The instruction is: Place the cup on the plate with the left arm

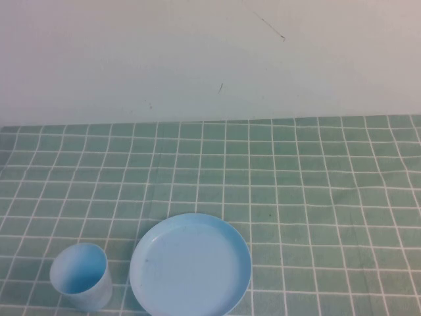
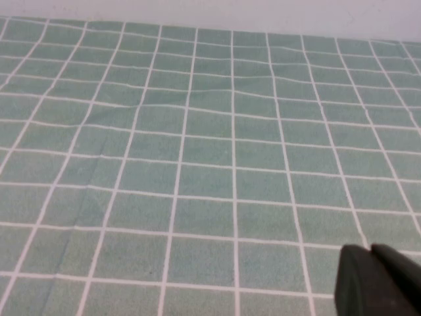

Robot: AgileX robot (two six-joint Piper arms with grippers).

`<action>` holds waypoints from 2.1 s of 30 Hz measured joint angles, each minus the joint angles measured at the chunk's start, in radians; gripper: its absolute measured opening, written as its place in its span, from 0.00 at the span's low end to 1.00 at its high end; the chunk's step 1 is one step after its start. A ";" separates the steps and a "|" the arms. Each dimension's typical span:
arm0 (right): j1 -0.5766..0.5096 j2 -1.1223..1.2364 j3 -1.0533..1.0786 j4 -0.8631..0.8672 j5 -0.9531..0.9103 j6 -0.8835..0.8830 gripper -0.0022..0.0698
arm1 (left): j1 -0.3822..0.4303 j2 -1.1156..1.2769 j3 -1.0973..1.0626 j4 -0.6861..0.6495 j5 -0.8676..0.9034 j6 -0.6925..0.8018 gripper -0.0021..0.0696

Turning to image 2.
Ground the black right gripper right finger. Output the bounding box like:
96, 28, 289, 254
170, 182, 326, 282
370, 243, 421, 293

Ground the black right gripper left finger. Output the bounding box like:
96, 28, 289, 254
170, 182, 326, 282
334, 244, 421, 316

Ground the green white-checked tablecloth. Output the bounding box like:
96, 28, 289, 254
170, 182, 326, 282
0, 16, 421, 316

